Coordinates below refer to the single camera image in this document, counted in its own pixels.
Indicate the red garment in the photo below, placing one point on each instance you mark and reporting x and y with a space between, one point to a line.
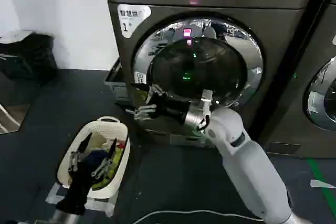
121 144

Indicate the yellow-green garment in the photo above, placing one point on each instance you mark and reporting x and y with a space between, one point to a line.
117 163

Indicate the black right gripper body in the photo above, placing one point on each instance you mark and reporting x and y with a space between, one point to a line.
172 108

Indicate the white plastic laundry basket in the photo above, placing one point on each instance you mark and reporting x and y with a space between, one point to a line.
105 127

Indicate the white sheet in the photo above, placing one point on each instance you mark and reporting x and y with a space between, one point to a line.
15 35

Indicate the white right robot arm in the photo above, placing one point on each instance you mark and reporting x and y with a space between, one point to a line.
249 169

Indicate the dark blue garment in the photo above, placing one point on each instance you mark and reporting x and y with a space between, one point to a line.
96 154

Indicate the white floor tape piece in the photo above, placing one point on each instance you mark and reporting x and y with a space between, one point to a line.
319 183

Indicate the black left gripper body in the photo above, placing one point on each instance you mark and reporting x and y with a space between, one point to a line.
77 192

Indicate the white dryer label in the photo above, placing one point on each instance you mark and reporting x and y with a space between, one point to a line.
131 24

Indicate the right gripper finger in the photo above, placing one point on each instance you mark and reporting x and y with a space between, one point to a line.
156 90
143 111

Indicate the green floor tape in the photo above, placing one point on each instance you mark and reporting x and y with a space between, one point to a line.
323 182

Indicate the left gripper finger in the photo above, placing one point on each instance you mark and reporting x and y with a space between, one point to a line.
83 145
112 151

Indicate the grey floor tape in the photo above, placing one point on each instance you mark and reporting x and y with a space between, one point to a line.
101 204

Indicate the round glass dryer door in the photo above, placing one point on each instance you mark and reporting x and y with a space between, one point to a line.
321 100
199 72

